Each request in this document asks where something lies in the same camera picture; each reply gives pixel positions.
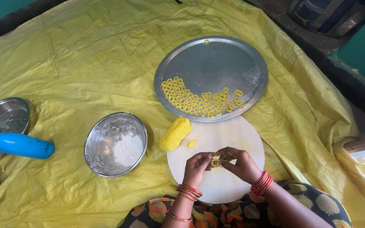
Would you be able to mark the blue plastic bucket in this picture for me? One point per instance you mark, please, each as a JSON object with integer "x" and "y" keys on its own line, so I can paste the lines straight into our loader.
{"x": 315, "y": 14}

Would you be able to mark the steel vessel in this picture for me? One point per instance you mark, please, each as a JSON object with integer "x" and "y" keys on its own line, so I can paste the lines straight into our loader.
{"x": 350, "y": 23}

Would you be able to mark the red right wrist bangles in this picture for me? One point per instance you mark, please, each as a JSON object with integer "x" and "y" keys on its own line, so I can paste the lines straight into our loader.
{"x": 262, "y": 183}

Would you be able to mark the steel bowl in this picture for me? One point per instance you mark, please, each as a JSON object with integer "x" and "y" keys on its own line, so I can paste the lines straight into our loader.
{"x": 106, "y": 139}

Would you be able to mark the red gold left wrist bangles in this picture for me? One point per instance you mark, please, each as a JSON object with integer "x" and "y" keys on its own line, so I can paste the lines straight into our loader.
{"x": 188, "y": 191}

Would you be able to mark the small steel plate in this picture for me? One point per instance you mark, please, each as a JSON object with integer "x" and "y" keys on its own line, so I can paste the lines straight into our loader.
{"x": 6, "y": 115}

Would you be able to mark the yellow plastic sheet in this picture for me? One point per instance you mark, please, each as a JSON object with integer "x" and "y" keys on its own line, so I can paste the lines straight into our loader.
{"x": 84, "y": 63}

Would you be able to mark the white flour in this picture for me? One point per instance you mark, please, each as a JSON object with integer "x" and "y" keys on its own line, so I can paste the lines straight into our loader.
{"x": 128, "y": 150}

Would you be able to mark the yellow dough lump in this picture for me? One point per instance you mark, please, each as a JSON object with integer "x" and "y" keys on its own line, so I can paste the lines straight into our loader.
{"x": 175, "y": 133}

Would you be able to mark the person's left hand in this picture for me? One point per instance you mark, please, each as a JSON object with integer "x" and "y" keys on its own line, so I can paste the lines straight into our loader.
{"x": 195, "y": 171}

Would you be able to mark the heap of yellow dough rings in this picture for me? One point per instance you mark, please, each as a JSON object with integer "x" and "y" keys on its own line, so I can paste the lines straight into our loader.
{"x": 198, "y": 102}

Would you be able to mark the round wooden rolling board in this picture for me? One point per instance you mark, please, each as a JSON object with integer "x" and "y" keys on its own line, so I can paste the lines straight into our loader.
{"x": 220, "y": 133}

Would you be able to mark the small yellow dough piece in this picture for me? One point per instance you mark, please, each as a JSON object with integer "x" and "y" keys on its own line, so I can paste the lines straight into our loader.
{"x": 191, "y": 144}

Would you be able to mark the large round steel tray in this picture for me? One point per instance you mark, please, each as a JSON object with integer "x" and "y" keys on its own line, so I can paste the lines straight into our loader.
{"x": 214, "y": 68}

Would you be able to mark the person's right hand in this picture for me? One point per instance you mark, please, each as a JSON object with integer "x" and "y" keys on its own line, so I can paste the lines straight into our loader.
{"x": 242, "y": 166}

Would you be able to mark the person's floral black dress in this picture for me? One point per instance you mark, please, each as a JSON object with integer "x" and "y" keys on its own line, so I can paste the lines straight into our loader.
{"x": 315, "y": 202}

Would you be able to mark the blue water bottle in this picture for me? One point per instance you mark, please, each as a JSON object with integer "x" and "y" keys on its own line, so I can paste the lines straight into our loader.
{"x": 19, "y": 144}

